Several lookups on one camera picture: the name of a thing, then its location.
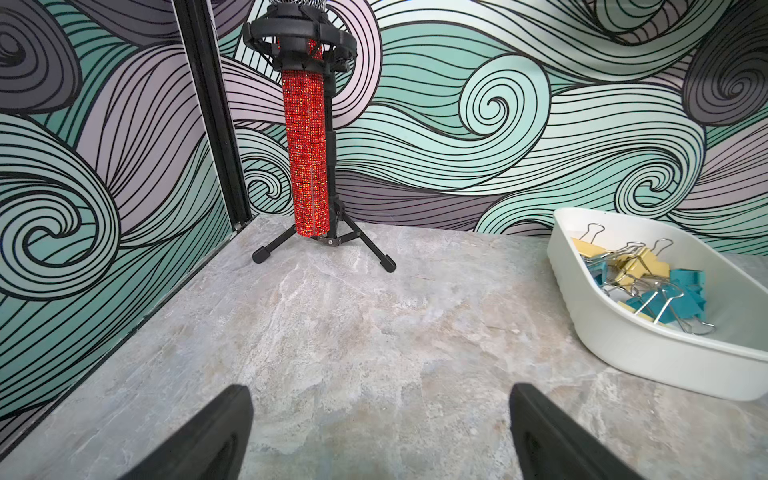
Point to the white plastic storage box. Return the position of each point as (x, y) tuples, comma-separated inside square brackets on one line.
[(730, 363)]

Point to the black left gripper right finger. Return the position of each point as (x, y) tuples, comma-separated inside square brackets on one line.
[(551, 445)]

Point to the black vertical frame post left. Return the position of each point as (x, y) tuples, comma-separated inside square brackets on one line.
[(198, 33)]

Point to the black microphone tripod stand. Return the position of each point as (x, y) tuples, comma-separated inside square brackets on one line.
[(295, 20)]

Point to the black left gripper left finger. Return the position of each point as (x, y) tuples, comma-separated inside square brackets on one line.
[(211, 445)]

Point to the teal binder clip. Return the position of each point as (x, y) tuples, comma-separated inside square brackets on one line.
[(677, 301)]

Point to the yellow binder clip long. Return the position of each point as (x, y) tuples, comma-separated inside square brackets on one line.
[(585, 243)]

